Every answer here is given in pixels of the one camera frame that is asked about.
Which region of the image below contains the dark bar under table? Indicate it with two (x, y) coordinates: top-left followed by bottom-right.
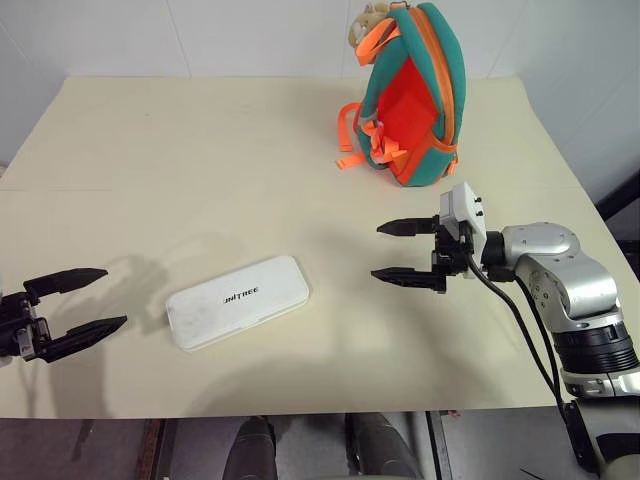
(424, 410), (455, 480)

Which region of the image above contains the teal and orange backpack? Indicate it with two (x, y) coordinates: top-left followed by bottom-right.
(335, 1), (469, 189)

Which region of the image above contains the beige plush keychain toy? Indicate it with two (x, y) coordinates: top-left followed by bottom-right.
(347, 1), (392, 49)

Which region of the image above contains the white pencil case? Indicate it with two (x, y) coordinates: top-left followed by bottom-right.
(164, 255), (313, 354)

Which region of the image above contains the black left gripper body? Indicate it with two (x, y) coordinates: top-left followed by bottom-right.
(0, 291), (52, 363)

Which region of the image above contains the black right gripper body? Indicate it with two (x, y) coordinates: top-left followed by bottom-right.
(430, 214), (477, 294)

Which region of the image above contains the dark rounded shape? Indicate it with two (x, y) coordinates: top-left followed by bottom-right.
(344, 411), (419, 480)
(233, 415), (279, 480)

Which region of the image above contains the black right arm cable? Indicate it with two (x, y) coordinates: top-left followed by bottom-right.
(463, 248), (581, 451)

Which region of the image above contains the black frame beside table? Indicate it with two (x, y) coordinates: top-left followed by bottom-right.
(594, 169), (640, 281)

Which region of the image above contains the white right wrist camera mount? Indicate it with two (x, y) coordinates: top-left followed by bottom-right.
(439, 181), (488, 280)

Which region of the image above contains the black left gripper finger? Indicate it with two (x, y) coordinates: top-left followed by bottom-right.
(37, 315), (129, 363)
(23, 268), (109, 304)

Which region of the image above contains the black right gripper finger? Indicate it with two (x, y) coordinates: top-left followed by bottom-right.
(370, 267), (436, 292)
(375, 216), (438, 238)

